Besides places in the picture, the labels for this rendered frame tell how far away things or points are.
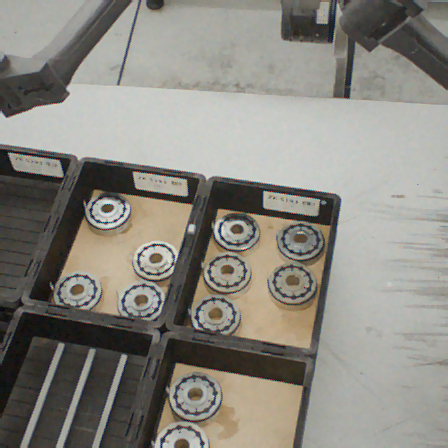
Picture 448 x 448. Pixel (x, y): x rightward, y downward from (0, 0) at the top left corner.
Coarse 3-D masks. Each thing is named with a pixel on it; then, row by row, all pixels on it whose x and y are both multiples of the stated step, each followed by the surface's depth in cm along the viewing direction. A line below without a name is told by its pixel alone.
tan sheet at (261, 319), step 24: (216, 216) 188; (264, 216) 188; (264, 240) 184; (264, 264) 180; (312, 264) 180; (264, 288) 176; (264, 312) 173; (288, 312) 173; (312, 312) 173; (264, 336) 169; (288, 336) 169
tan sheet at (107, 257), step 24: (96, 192) 193; (144, 216) 189; (168, 216) 189; (96, 240) 185; (120, 240) 185; (144, 240) 185; (168, 240) 185; (72, 264) 181; (96, 264) 181; (120, 264) 181; (120, 288) 177
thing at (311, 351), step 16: (208, 192) 180; (288, 192) 179; (304, 192) 179; (320, 192) 179; (336, 208) 176; (336, 224) 174; (192, 240) 172; (176, 288) 165; (320, 288) 164; (176, 304) 163; (320, 304) 162; (320, 320) 160; (208, 336) 159; (224, 336) 158; (240, 336) 158; (288, 352) 156; (304, 352) 156
